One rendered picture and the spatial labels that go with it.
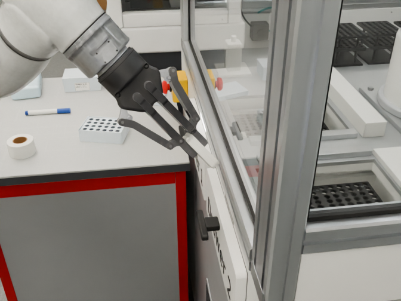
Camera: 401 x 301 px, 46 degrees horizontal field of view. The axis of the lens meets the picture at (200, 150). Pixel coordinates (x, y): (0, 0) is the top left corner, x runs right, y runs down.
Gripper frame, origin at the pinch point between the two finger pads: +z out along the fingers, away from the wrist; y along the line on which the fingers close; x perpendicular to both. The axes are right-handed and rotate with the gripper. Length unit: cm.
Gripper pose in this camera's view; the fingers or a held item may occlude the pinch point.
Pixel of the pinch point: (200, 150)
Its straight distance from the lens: 79.3
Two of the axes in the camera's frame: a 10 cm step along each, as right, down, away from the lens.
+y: 6.9, -7.2, 0.9
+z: 6.7, 6.8, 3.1
